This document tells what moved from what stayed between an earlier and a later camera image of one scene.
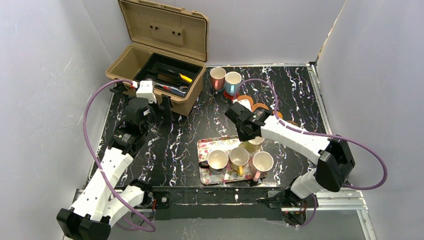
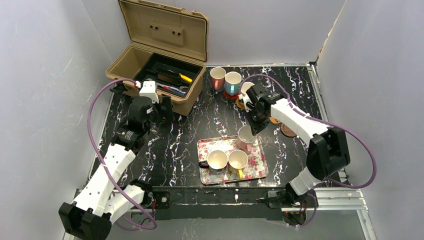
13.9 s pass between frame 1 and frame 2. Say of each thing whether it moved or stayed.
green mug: moved
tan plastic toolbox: stayed
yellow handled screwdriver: stayed
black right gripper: moved
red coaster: stayed
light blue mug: stayed
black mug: stayed
